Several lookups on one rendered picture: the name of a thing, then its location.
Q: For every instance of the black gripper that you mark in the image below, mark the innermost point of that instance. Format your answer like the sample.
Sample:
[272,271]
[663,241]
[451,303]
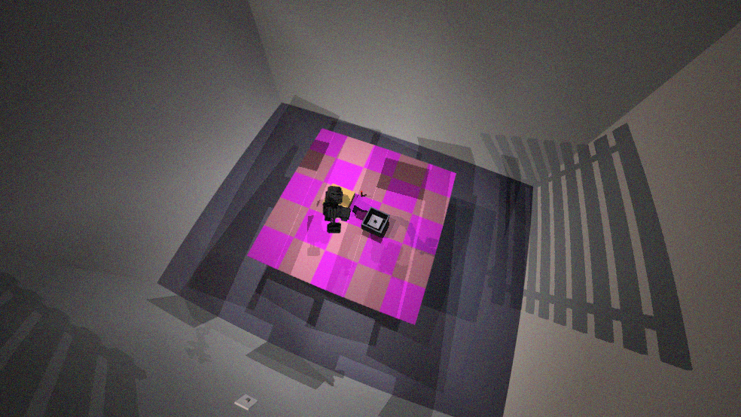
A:
[333,212]

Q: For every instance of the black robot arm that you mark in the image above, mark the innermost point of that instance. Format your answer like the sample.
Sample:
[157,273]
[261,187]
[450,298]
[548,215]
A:
[344,211]

